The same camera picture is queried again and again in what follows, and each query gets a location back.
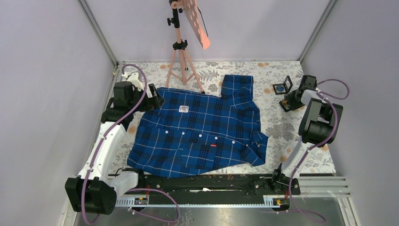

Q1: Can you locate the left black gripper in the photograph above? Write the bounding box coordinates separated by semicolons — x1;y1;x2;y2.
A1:
128;83;164;113

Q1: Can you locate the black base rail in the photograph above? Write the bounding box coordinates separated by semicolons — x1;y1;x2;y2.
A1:
138;174;301;198

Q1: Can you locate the grey slotted cable duct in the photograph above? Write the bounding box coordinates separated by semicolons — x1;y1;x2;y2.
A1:
116;193;280;208

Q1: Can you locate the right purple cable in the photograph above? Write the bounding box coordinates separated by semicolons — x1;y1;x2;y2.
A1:
288;78;351;224

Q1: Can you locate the floral table mat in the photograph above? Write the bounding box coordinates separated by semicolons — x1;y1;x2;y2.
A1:
99;61;336;175

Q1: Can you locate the blue plaid shirt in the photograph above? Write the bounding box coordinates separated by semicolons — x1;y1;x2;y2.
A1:
127;75;268;178

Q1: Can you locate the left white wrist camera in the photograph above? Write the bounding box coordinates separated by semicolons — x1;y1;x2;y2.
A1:
122;72;144;91

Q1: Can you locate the black box with blue brooch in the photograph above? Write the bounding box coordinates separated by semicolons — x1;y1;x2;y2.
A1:
272;75;293;95

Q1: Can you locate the pink tripod stand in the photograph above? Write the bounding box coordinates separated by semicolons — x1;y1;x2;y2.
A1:
166;0;205;94

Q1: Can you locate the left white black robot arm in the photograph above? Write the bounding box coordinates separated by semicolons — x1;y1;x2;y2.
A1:
65;81;165;215

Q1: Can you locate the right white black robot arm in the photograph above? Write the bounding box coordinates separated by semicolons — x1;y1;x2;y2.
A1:
269;75;343;194

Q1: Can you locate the black jewelry box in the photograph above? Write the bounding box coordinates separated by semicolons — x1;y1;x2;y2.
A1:
279;99;295;112

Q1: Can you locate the pink perforated board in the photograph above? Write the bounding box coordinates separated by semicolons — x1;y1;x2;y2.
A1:
183;0;211;49

